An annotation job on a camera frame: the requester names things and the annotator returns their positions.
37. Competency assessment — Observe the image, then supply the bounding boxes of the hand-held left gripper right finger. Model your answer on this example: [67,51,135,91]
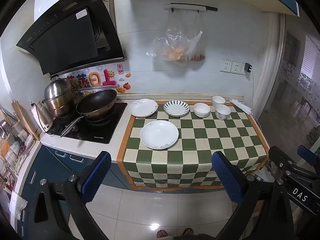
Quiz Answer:
[211,151,293,240]

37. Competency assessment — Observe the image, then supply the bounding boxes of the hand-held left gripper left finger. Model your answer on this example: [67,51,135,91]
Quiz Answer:
[29,151,112,240]

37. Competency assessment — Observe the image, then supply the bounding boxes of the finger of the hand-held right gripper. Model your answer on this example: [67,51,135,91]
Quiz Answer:
[268,145,296,179]
[297,144,320,167]

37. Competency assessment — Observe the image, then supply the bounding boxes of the plain white bowl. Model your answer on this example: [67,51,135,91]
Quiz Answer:
[211,95,227,107]

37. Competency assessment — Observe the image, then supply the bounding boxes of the green checkered tablecloth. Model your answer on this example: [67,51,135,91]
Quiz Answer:
[117,101,270,190]

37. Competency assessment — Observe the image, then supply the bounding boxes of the black gas stove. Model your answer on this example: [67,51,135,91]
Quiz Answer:
[47,102,128,145]

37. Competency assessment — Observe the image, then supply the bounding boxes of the blue base cabinet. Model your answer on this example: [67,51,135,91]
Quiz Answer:
[20,145,131,238]

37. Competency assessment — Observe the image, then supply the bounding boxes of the white floral bowl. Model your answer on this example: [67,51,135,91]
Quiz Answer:
[215,104,231,120]

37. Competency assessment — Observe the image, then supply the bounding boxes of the folded white paper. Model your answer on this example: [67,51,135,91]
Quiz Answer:
[229,98,252,114]

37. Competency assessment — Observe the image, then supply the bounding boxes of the shallow white bowl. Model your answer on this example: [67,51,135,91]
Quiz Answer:
[193,103,211,118]

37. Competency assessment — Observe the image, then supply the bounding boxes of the large white plate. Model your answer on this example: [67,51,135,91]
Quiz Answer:
[139,120,179,150]

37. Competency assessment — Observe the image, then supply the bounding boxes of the glass sliding door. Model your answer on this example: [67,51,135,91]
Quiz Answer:
[260,12,320,155]

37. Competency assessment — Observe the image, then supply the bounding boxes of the white kitchen appliance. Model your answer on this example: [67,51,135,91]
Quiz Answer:
[30,101,54,133]

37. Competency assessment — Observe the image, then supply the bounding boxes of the black striped white plate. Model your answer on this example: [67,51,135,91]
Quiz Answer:
[163,100,190,117]

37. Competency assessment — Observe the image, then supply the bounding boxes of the white hanging towel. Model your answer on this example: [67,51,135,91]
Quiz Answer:
[9,192,28,215]

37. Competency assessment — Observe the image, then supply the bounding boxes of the white plate with floral rim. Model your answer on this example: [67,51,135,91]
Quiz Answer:
[128,99,158,118]

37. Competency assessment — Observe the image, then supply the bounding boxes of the condiment rack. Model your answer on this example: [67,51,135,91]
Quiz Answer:
[0,105,36,189]

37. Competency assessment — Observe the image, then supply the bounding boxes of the stainless steel steamer pot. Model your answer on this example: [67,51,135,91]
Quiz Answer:
[42,74,77,118]

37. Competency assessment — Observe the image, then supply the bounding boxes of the wooden cutting board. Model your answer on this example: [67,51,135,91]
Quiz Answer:
[11,100,40,141]

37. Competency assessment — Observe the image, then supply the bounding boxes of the small clear plastic bag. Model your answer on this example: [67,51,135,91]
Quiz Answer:
[186,12,207,62]

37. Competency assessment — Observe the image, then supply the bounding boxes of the clear plastic bag orange contents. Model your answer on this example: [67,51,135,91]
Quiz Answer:
[146,11,190,68]

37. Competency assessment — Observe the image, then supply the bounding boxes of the black range hood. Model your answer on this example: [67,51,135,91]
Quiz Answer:
[16,0,127,76]

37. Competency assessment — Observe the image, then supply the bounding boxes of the dark wok with metal handle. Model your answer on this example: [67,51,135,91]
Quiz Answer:
[59,89,118,138]

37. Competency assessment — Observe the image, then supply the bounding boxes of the white charger cable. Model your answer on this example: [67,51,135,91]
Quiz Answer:
[249,72,262,130]

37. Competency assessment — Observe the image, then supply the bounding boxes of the colourful wall stickers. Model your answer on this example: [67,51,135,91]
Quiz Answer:
[65,64,132,98]

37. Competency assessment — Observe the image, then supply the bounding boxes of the wall hook rail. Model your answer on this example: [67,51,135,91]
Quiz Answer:
[164,3,218,12]

